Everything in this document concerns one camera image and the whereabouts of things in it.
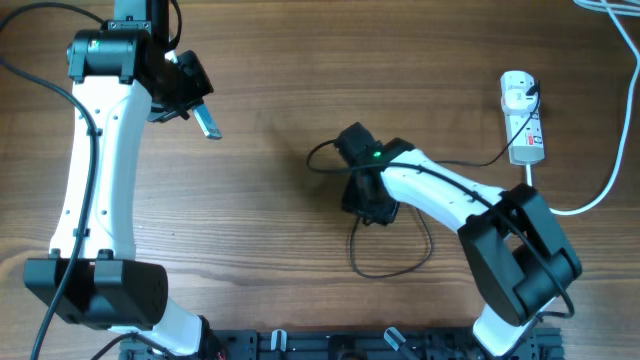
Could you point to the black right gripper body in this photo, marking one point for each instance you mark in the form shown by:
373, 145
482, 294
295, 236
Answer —
377, 208

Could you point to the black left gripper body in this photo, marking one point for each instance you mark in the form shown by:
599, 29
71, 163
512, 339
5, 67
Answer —
190, 85

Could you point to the blue Galaxy smartphone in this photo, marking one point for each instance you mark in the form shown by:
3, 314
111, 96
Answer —
207, 122

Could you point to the white power strip socket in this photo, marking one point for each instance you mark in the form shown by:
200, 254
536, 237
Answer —
525, 143

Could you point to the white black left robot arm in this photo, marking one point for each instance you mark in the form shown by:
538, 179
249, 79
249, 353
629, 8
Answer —
125, 73

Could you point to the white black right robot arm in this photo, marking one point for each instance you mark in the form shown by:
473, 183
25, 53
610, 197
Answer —
518, 254

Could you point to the white USB charger plug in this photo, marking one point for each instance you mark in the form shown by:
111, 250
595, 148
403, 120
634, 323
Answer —
516, 101

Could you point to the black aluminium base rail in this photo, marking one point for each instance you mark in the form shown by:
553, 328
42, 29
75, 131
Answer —
435, 343

